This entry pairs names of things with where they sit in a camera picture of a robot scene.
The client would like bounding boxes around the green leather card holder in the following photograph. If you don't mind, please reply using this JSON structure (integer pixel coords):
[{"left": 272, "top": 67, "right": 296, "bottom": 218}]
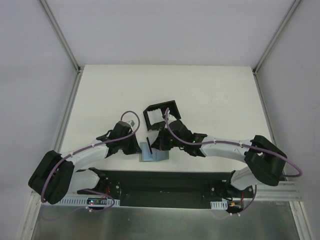
[{"left": 139, "top": 142, "right": 170, "bottom": 163}]

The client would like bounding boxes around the black plastic card box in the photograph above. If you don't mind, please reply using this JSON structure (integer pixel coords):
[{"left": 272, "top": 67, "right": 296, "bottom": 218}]
[{"left": 143, "top": 100, "right": 181, "bottom": 131}]

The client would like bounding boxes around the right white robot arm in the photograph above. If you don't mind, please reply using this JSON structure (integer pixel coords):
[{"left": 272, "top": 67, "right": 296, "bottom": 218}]
[{"left": 151, "top": 120, "right": 286, "bottom": 198}]

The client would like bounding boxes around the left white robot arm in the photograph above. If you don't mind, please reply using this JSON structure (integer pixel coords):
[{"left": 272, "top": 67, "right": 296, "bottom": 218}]
[{"left": 28, "top": 120, "right": 142, "bottom": 205}]

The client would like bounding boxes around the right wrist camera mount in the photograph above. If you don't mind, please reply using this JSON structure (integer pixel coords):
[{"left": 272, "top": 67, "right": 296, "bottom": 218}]
[{"left": 164, "top": 113, "right": 177, "bottom": 122}]

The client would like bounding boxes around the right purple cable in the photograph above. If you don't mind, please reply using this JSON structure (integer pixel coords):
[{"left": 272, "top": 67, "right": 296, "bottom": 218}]
[{"left": 164, "top": 107, "right": 303, "bottom": 179}]

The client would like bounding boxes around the purple cable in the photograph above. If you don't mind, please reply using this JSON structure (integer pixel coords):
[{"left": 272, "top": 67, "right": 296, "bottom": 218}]
[
  {"left": 164, "top": 107, "right": 303, "bottom": 179},
  {"left": 39, "top": 110, "right": 141, "bottom": 203}
]

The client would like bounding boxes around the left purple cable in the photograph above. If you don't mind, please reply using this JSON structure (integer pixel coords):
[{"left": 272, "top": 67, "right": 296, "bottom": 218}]
[{"left": 39, "top": 110, "right": 141, "bottom": 203}]

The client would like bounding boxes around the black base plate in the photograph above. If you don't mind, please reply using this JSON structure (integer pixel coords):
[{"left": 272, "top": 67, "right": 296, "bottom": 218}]
[{"left": 93, "top": 170, "right": 254, "bottom": 209}]

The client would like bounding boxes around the left white cable duct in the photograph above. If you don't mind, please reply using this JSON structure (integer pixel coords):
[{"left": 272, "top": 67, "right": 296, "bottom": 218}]
[{"left": 55, "top": 196, "right": 120, "bottom": 208}]

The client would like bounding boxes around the white cable duct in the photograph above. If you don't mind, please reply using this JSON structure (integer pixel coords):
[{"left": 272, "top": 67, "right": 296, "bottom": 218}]
[
  {"left": 210, "top": 201, "right": 228, "bottom": 211},
  {"left": 55, "top": 196, "right": 120, "bottom": 208}
]

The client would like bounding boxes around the right white cable duct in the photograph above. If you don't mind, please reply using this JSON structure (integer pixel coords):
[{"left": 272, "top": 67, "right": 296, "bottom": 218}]
[{"left": 210, "top": 201, "right": 228, "bottom": 211}]

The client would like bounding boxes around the aluminium front rail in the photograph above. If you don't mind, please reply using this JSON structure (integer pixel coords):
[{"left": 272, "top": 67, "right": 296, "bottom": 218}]
[{"left": 255, "top": 181, "right": 302, "bottom": 202}]

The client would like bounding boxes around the left aluminium frame post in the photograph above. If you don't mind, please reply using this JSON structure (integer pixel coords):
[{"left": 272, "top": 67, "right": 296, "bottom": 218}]
[{"left": 38, "top": 0, "right": 82, "bottom": 73}]

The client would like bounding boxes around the aluminium frame post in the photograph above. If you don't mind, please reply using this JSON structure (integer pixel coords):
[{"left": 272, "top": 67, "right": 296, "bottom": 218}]
[
  {"left": 38, "top": 0, "right": 82, "bottom": 73},
  {"left": 252, "top": 0, "right": 304, "bottom": 76}
]

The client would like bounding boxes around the right aluminium frame post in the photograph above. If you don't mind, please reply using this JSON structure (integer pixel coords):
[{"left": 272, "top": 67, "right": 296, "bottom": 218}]
[{"left": 252, "top": 0, "right": 304, "bottom": 76}]

